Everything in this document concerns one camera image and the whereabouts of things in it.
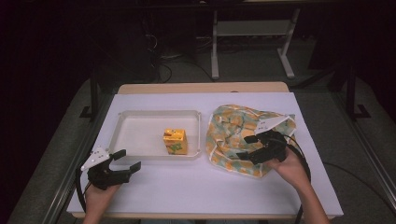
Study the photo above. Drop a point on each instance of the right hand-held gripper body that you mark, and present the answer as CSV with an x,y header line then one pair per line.
x,y
271,141

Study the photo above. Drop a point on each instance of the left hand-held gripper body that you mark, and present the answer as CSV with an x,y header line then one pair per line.
x,y
102,174

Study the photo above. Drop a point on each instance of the white plastic tray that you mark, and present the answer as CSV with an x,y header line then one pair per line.
x,y
140,133

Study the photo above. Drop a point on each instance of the person's right hand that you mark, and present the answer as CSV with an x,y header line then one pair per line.
x,y
289,171

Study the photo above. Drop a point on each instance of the white metal stand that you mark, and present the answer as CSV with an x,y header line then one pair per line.
x,y
252,28

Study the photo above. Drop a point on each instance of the yellow drink carton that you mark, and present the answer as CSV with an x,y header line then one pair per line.
x,y
176,141

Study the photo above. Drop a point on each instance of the lemon print fabric bag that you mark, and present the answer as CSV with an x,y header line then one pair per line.
x,y
232,137

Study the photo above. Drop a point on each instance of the person's left hand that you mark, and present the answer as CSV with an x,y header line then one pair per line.
x,y
99,199

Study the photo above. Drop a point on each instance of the black metal stand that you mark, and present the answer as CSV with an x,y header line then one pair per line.
x,y
93,93
353,93

